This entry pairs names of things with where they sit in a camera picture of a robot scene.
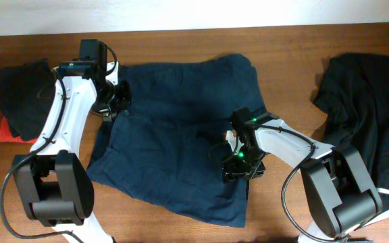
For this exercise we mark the dark navy blue shorts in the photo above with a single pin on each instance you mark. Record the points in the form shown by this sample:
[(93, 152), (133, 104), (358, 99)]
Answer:
[(167, 147)]

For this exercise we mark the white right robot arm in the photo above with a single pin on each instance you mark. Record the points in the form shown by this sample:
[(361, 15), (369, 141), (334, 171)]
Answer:
[(340, 193)]

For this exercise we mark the black garment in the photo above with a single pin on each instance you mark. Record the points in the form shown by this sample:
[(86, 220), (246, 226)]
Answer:
[(354, 94), (26, 95)]

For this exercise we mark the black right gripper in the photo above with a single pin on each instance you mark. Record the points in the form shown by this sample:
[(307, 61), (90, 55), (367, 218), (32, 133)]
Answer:
[(242, 167)]

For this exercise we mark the red folded garment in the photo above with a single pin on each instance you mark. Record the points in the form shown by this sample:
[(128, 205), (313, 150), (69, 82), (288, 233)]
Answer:
[(6, 136)]

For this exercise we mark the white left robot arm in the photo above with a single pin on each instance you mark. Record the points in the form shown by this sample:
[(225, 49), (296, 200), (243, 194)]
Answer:
[(54, 187)]

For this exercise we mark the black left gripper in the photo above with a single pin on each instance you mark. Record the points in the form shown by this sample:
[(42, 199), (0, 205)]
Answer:
[(122, 98)]

